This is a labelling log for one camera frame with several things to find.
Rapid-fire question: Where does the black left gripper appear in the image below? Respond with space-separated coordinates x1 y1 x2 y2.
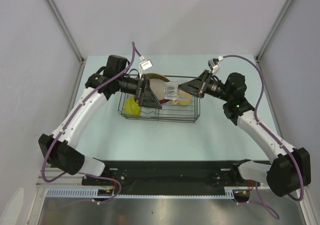
116 74 162 110

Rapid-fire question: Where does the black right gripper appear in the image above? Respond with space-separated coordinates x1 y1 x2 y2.
178 69 232 102

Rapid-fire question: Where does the beige mug yellow handle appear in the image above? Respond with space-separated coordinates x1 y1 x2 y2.
172 90 193 106

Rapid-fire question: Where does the red rimmed round plate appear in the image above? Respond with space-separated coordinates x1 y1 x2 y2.
149 78 169 104

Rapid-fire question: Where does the yellow green bowl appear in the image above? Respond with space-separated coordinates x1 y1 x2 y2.
123 97 141 116

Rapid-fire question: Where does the clear plastic cup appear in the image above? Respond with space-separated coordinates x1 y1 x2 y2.
164 80 185 100

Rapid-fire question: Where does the dark wire dish rack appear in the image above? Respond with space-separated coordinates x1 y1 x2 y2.
118 75 201 123

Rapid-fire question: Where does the beige bird pattern plate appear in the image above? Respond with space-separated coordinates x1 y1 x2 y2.
146 73 170 82

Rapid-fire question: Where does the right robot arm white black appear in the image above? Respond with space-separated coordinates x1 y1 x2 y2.
178 70 311 197

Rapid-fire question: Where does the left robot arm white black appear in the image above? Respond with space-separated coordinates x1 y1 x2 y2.
38 55 162 185

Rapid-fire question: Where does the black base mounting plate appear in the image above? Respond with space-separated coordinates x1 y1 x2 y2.
50 159 293 189

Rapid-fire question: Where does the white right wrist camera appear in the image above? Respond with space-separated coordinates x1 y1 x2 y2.
208 56 224 75

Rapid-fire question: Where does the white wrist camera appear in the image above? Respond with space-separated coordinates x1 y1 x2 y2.
208 56 224 75
138 56 153 78

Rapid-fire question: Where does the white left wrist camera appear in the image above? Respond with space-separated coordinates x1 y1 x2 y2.
138 56 153 78

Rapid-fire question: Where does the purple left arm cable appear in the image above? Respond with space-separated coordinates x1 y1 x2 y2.
40 41 141 206

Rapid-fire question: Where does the aluminium front rail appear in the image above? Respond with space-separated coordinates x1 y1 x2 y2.
35 167 311 189

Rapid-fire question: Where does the right aluminium frame post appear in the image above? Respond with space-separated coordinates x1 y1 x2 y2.
255 0 295 62

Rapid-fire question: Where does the aluminium frame post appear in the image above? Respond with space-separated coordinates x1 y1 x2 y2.
255 0 295 62
44 0 84 64

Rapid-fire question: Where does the left aluminium frame post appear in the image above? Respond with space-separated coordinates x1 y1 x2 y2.
44 0 84 64

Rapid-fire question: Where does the white slotted cable duct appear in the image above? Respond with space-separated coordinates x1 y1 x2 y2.
46 187 250 199

